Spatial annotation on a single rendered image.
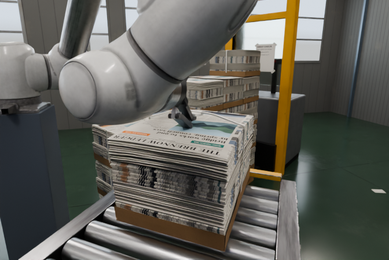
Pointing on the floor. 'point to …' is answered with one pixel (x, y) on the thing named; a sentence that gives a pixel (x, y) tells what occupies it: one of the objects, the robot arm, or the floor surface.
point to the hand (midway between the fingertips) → (198, 88)
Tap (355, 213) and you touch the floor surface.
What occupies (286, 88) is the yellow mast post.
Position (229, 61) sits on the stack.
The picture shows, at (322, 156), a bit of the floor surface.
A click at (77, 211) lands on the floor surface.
